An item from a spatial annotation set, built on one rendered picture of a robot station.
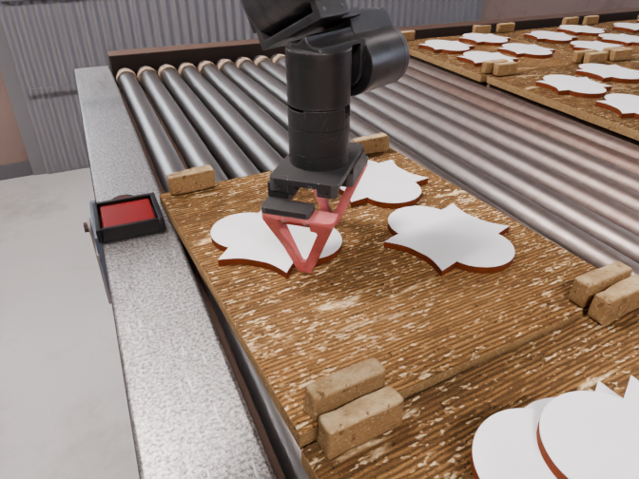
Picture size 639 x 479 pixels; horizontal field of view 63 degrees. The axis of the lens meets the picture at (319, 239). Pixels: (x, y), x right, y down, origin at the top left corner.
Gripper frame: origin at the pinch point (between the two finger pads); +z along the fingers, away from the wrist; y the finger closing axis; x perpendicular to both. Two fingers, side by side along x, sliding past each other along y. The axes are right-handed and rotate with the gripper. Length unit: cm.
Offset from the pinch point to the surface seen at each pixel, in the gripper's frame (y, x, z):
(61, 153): 173, 207, 86
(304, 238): -0.1, 1.6, 0.1
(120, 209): 1.9, 26.2, 1.7
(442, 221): 7.8, -12.0, 0.2
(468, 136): 44.3, -12.9, 3.7
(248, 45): 89, 47, 1
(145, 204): 3.9, 24.0, 1.7
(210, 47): 82, 55, 1
